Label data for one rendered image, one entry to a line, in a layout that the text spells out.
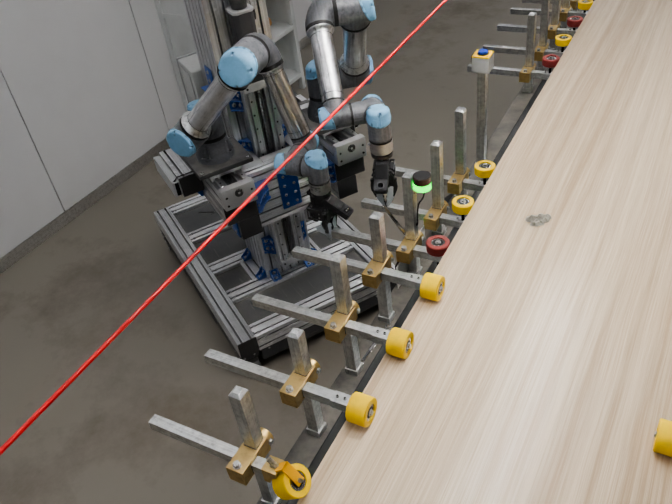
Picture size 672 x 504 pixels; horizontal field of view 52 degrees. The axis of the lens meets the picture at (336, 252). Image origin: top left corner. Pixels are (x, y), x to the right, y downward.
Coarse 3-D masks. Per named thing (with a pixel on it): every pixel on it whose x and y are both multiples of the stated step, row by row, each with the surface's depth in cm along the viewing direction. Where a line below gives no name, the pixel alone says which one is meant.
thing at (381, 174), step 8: (376, 160) 223; (384, 160) 223; (376, 168) 222; (384, 168) 222; (376, 176) 221; (384, 176) 221; (376, 184) 220; (384, 184) 220; (376, 192) 220; (384, 192) 220
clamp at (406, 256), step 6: (420, 234) 242; (408, 240) 240; (414, 240) 240; (420, 240) 242; (408, 246) 237; (414, 246) 238; (396, 252) 237; (402, 252) 236; (408, 252) 235; (396, 258) 239; (402, 258) 237; (408, 258) 236
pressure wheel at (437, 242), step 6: (432, 240) 233; (438, 240) 231; (444, 240) 232; (426, 246) 232; (432, 246) 230; (438, 246) 230; (444, 246) 229; (432, 252) 230; (438, 252) 229; (444, 252) 230
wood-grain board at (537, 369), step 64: (640, 0) 372; (576, 64) 322; (640, 64) 314; (576, 128) 278; (640, 128) 272; (512, 192) 250; (576, 192) 245; (640, 192) 240; (448, 256) 226; (512, 256) 222; (576, 256) 219; (640, 256) 215; (448, 320) 204; (512, 320) 200; (576, 320) 197; (640, 320) 195; (384, 384) 188; (448, 384) 185; (512, 384) 183; (576, 384) 180; (640, 384) 178; (384, 448) 172; (448, 448) 170; (512, 448) 168; (576, 448) 165; (640, 448) 163
